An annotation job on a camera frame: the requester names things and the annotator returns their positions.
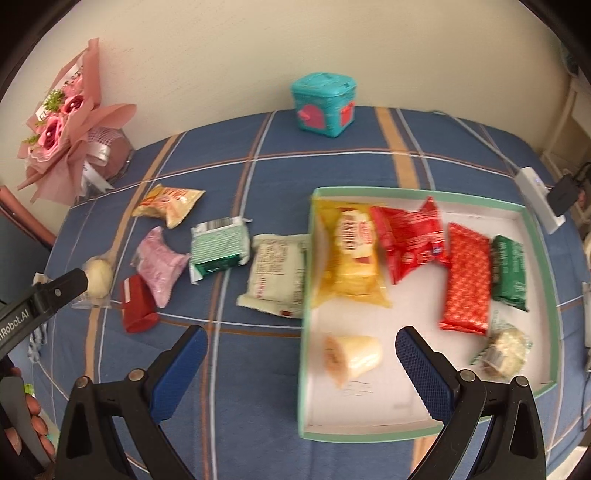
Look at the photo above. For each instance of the clear-wrapped white bun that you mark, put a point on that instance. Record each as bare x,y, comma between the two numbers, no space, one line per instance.
99,277

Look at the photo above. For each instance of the black power adapter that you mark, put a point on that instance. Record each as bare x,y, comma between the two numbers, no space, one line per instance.
561,194

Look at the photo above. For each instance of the red patterned long packet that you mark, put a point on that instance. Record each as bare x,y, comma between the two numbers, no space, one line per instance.
466,281

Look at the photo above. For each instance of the glass vase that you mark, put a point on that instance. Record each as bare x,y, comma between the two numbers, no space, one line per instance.
115,154

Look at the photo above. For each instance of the white shelf unit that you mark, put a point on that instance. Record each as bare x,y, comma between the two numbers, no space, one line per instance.
570,138

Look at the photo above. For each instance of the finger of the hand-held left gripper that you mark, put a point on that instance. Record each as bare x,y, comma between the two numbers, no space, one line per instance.
64,288

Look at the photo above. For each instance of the blue plaid tablecloth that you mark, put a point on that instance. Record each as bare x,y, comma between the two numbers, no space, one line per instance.
258,378

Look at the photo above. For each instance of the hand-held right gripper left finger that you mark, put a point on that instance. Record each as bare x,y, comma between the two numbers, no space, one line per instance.
180,369

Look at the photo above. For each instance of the dark green snack packet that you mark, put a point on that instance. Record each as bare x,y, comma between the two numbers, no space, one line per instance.
508,272

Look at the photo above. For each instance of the dark red snack packet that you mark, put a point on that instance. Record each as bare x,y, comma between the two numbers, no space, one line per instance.
136,304

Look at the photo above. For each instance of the white power strip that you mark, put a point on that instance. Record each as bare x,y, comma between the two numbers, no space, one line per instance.
535,194

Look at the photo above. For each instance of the person's left hand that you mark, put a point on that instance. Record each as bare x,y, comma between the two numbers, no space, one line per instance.
39,417

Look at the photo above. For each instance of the pink snack packet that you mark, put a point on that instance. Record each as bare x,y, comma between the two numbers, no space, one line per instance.
159,265

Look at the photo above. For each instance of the green white snack packet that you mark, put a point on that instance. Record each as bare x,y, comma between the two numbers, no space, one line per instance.
219,244

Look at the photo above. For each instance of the clear-wrapped round pastry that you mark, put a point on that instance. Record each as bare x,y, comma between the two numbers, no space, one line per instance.
505,348

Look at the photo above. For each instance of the cream white snack packet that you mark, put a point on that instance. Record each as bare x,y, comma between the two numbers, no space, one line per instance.
277,272

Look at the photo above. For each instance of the blue white crumpled bag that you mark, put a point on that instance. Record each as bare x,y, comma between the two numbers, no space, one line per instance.
39,341

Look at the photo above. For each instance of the pink flower bouquet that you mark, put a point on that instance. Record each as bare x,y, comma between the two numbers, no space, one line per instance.
74,134

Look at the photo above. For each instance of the bright red snack packet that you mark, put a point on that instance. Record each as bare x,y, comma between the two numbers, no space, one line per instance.
411,244

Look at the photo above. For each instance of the teal tin box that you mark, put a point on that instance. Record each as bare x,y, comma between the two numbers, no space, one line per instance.
323,106

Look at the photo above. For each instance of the teal-rimmed white box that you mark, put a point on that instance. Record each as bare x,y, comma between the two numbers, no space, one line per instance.
369,406

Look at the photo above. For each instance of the dark glossy panel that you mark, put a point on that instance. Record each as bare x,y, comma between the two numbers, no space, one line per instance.
18,249

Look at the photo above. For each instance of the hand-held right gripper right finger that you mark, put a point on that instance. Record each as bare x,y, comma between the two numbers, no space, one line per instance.
425,374

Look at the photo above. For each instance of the orange beige snack packet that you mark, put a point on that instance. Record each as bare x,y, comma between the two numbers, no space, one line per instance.
168,203

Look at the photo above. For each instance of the yellow bread packet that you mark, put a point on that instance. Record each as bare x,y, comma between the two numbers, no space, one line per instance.
351,258

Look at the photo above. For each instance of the white jelly cup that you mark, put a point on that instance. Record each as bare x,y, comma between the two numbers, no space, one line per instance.
355,355

